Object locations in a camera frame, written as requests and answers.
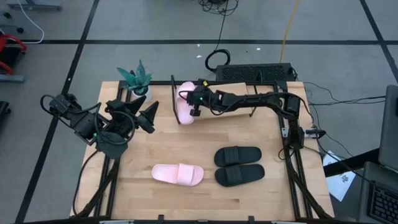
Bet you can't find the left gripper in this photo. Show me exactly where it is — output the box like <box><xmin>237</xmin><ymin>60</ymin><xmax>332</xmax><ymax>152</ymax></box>
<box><xmin>104</xmin><ymin>95</ymin><xmax>160</xmax><ymax>138</ymax></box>

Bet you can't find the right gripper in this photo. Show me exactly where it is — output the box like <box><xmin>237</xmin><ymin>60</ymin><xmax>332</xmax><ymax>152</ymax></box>
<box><xmin>185</xmin><ymin>79</ymin><xmax>218</xmax><ymax>118</ymax></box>

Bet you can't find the pink slide sandal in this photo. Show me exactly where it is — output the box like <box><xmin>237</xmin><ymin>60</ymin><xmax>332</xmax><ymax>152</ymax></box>
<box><xmin>175</xmin><ymin>81</ymin><xmax>197</xmax><ymax>126</ymax></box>
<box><xmin>151</xmin><ymin>163</ymin><xmax>205</xmax><ymax>187</ymax></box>

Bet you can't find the black slide sandal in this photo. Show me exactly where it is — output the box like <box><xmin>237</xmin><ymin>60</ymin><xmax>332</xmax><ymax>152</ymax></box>
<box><xmin>214</xmin><ymin>164</ymin><xmax>266</xmax><ymax>188</ymax></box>
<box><xmin>213</xmin><ymin>145</ymin><xmax>262</xmax><ymax>168</ymax></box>

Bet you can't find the green plant white pot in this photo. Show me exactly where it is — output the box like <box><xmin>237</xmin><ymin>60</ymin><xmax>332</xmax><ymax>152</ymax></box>
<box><xmin>116</xmin><ymin>59</ymin><xmax>154</xmax><ymax>103</ymax></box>

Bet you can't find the black perforated computer case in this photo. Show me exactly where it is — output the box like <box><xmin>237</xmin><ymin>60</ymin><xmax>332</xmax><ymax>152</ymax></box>
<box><xmin>215</xmin><ymin>62</ymin><xmax>297</xmax><ymax>83</ymax></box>

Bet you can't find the black connector plug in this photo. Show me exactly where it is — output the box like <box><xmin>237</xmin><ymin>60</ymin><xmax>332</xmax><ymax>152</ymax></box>
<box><xmin>305</xmin><ymin>128</ymin><xmax>327</xmax><ymax>139</ymax></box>

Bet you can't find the grey metal bar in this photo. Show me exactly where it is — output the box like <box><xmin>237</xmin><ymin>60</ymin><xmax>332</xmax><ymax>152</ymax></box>
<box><xmin>0</xmin><ymin>74</ymin><xmax>25</xmax><ymax>83</ymax></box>

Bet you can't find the red black cart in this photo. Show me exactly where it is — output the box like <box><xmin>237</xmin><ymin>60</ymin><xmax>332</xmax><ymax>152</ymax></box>
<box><xmin>0</xmin><ymin>32</ymin><xmax>28</xmax><ymax>75</ymax></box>

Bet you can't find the grey metal stand foot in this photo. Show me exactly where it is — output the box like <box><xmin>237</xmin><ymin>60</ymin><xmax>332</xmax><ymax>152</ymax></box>
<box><xmin>6</xmin><ymin>0</ymin><xmax>63</xmax><ymax>12</ymax></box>

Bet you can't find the black desk bar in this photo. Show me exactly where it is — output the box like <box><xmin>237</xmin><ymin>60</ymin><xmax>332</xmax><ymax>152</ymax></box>
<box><xmin>323</xmin><ymin>147</ymin><xmax>381</xmax><ymax>178</ymax></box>

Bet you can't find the white paper sheet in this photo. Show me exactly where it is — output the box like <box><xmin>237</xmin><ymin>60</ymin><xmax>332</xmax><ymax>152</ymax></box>
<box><xmin>322</xmin><ymin>150</ymin><xmax>357</xmax><ymax>202</ymax></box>

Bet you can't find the grey open laptop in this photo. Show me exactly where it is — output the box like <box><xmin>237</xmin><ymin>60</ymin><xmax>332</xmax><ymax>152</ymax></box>
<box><xmin>356</xmin><ymin>83</ymin><xmax>398</xmax><ymax>224</ymax></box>

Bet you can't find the black aluminium rig frame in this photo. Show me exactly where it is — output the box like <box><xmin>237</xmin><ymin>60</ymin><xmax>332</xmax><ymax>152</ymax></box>
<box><xmin>74</xmin><ymin>80</ymin><xmax>334</xmax><ymax>220</ymax></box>

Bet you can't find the wooden shelf black metal frame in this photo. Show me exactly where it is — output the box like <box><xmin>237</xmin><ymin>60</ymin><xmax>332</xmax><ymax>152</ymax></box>
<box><xmin>170</xmin><ymin>74</ymin><xmax>259</xmax><ymax>126</ymax></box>

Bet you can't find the black coiled cable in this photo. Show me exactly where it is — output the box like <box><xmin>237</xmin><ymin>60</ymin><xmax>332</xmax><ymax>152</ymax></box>
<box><xmin>204</xmin><ymin>0</ymin><xmax>232</xmax><ymax>74</ymax></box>

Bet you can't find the black cable tangle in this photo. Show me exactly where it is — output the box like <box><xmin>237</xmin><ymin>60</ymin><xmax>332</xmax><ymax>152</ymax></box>
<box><xmin>198</xmin><ymin>0</ymin><xmax>240</xmax><ymax>17</ymax></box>

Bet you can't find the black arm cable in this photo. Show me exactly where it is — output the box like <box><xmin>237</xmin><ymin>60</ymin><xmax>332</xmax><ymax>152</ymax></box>
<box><xmin>72</xmin><ymin>144</ymin><xmax>105</xmax><ymax>217</ymax></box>

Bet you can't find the yellow cable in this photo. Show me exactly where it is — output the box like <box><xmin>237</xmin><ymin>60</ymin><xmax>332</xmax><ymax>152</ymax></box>
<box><xmin>279</xmin><ymin>0</ymin><xmax>301</xmax><ymax>63</ymax></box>

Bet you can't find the white cable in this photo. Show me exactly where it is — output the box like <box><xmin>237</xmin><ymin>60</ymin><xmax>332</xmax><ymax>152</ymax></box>
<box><xmin>17</xmin><ymin>0</ymin><xmax>45</xmax><ymax>44</ymax></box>

